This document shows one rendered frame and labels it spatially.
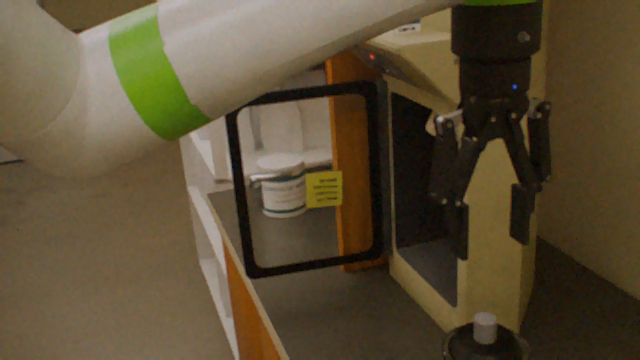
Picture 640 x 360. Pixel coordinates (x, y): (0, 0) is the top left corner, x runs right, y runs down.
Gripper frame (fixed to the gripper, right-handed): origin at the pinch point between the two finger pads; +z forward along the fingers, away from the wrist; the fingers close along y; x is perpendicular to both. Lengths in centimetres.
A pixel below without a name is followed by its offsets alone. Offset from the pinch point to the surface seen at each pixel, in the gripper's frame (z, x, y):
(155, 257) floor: 134, -278, 34
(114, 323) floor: 134, -219, 59
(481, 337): 14.5, 1.0, 1.4
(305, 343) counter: 40, -40, 13
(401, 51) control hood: -16.7, -25.2, -1.2
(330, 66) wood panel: -8, -62, -3
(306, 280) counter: 40, -63, 6
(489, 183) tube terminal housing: 6.9, -25.2, -16.5
